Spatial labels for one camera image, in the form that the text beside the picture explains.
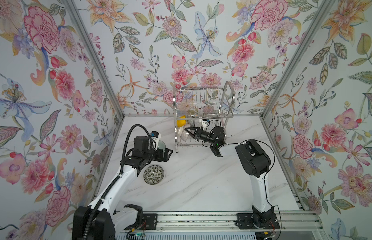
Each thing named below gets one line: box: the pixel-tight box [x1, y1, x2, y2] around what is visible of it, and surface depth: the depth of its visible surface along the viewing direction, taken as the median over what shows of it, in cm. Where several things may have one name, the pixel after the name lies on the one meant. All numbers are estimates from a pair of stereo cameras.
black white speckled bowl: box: [143, 165, 165, 185], surface depth 90 cm
